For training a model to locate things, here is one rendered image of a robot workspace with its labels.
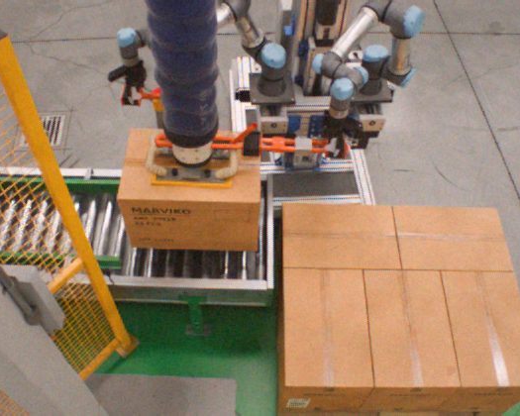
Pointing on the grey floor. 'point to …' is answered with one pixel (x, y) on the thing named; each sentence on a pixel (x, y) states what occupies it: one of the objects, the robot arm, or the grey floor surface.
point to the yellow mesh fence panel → (18, 91)
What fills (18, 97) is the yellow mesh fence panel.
